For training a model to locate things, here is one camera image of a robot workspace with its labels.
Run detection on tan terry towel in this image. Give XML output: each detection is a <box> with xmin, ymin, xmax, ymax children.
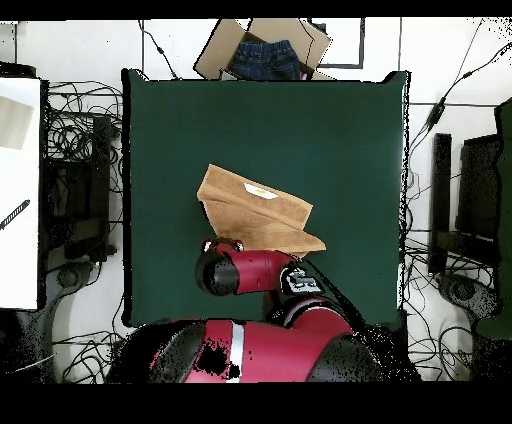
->
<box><xmin>196</xmin><ymin>163</ymin><xmax>327</xmax><ymax>255</ymax></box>

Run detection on black flat panel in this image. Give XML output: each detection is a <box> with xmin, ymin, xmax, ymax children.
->
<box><xmin>457</xmin><ymin>133</ymin><xmax>501</xmax><ymax>241</ymax></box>

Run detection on dark green table cloth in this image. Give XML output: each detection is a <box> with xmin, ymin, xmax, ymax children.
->
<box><xmin>120</xmin><ymin>68</ymin><xmax>411</xmax><ymax>327</ymax></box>

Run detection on black equipment rack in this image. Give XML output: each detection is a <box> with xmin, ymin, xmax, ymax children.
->
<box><xmin>41</xmin><ymin>115</ymin><xmax>117</xmax><ymax>261</ymax></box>

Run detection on blue denim jeans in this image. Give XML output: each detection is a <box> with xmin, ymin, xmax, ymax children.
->
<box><xmin>229</xmin><ymin>39</ymin><xmax>303</xmax><ymax>81</ymax></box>

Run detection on brown cardboard box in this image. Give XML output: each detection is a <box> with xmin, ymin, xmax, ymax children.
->
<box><xmin>193</xmin><ymin>17</ymin><xmax>333</xmax><ymax>81</ymax></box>

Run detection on white side table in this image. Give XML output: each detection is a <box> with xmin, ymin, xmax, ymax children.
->
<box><xmin>0</xmin><ymin>77</ymin><xmax>41</xmax><ymax>310</ymax></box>

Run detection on narrow black bar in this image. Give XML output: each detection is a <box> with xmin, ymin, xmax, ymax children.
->
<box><xmin>428</xmin><ymin>133</ymin><xmax>453</xmax><ymax>277</ymax></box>

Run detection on beige foam block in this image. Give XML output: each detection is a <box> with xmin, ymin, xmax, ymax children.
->
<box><xmin>0</xmin><ymin>95</ymin><xmax>34</xmax><ymax>151</ymax></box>

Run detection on dark green fabric piece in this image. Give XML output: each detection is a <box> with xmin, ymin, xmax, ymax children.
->
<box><xmin>475</xmin><ymin>97</ymin><xmax>512</xmax><ymax>341</ymax></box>

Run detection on tangled black cables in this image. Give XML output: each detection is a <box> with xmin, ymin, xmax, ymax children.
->
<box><xmin>53</xmin><ymin>325</ymin><xmax>129</xmax><ymax>383</ymax></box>
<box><xmin>43</xmin><ymin>79</ymin><xmax>124</xmax><ymax>193</ymax></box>
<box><xmin>399</xmin><ymin>171</ymin><xmax>497</xmax><ymax>382</ymax></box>

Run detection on thin black cable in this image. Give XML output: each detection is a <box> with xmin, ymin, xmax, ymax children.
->
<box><xmin>137</xmin><ymin>19</ymin><xmax>180</xmax><ymax>80</ymax></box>

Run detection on black striped strap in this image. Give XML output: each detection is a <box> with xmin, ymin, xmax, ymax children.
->
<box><xmin>0</xmin><ymin>198</ymin><xmax>31</xmax><ymax>231</ymax></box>

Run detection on black power cable with adapter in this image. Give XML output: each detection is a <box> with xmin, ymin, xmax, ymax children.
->
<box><xmin>413</xmin><ymin>39</ymin><xmax>512</xmax><ymax>143</ymax></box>

